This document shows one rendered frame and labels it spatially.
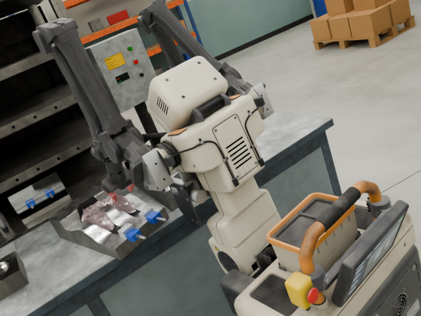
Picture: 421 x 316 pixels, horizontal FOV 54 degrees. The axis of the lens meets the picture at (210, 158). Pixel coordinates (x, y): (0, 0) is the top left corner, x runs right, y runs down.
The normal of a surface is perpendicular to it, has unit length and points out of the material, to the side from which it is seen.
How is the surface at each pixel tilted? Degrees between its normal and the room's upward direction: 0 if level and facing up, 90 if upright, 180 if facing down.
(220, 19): 90
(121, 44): 90
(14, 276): 90
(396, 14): 90
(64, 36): 81
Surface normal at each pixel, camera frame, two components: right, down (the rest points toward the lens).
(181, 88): 0.22, -0.50
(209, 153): 0.55, -0.01
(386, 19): 0.47, 0.19
